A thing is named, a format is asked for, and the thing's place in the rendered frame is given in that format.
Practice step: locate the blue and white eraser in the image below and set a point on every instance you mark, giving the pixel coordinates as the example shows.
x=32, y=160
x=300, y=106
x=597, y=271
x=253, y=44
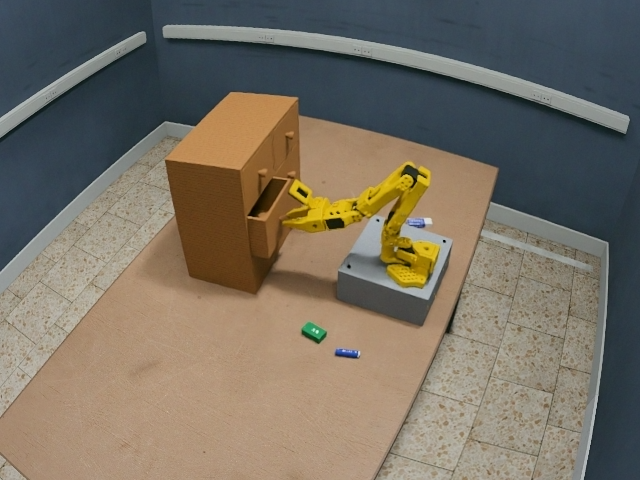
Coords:
x=420, y=222

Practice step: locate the green 9v battery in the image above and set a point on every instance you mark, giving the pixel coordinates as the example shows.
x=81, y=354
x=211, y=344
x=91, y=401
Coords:
x=313, y=332

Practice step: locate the brown chest of drawers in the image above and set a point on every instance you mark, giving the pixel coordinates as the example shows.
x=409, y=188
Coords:
x=205, y=178

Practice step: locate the blue cylindrical battery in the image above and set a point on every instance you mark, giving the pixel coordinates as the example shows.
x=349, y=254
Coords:
x=348, y=353

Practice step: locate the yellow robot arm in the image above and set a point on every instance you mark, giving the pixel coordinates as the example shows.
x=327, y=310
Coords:
x=420, y=254

